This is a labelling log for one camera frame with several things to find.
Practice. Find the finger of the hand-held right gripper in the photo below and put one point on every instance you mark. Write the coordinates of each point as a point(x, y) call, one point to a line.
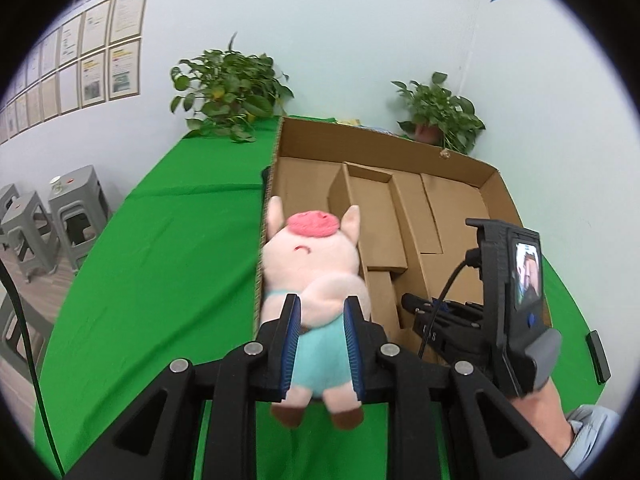
point(450, 321)
point(425, 304)

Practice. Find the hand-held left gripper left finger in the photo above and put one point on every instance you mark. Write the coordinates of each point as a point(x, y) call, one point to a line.
point(290, 345)

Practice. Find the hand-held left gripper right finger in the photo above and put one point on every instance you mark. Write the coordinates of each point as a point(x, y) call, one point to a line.
point(352, 350)

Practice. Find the pink pig plush toy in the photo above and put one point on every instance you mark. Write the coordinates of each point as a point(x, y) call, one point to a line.
point(310, 260)

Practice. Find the cardboard box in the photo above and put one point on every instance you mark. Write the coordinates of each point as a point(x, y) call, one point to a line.
point(450, 195)

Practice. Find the person's right forearm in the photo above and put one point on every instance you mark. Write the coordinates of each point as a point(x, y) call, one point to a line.
point(545, 420)

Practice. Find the cardboard divider insert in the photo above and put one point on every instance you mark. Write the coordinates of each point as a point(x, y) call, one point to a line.
point(372, 210)

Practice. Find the black rectangular device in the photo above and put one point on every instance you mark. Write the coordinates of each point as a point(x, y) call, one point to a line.
point(598, 357)

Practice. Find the small potted green plant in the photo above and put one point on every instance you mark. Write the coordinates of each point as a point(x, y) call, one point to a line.
point(440, 110)

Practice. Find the grey plastic stool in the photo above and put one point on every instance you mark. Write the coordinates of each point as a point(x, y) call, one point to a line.
point(7, 200)
point(22, 330)
point(27, 230)
point(77, 205)

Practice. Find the large potted green plant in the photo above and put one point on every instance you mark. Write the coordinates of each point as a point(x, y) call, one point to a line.
point(230, 85)

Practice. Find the white paper cup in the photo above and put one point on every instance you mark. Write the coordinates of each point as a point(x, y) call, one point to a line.
point(58, 186)

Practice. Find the framed wall certificates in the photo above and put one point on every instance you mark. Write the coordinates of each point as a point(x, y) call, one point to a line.
point(95, 60)

